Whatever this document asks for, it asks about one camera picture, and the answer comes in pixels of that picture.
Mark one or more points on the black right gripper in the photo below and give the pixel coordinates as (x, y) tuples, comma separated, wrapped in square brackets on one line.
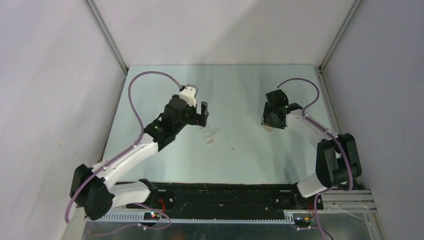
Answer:
[(266, 120)]

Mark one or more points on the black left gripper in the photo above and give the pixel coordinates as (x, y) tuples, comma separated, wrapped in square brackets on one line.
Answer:
[(199, 119)]

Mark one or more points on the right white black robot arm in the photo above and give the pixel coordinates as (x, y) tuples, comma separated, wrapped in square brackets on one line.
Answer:
[(337, 161)]

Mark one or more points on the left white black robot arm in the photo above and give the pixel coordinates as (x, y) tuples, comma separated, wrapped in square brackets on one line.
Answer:
[(95, 188)]

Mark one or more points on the clear three-cell pill organizer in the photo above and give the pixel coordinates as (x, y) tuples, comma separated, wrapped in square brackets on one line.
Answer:
[(208, 135)]

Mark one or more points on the right circuit board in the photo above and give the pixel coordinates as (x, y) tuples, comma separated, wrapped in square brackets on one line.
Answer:
[(303, 222)]

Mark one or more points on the circuit board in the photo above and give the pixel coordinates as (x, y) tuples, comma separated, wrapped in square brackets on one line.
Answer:
[(303, 222), (151, 216)]

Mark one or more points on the left circuit board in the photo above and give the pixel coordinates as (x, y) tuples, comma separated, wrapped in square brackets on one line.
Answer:
[(151, 216)]

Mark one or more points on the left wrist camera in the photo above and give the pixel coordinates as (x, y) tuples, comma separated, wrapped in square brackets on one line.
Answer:
[(188, 94)]

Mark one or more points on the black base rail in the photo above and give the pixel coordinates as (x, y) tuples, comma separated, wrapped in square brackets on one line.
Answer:
[(221, 201)]

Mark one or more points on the aluminium right frame post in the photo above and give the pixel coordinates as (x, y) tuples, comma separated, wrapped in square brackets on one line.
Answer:
[(352, 12)]

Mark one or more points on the aluminium frame post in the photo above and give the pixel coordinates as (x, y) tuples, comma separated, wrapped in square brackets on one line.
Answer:
[(106, 34), (352, 12)]

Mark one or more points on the aluminium left frame post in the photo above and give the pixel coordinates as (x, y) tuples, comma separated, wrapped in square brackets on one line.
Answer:
[(106, 34)]

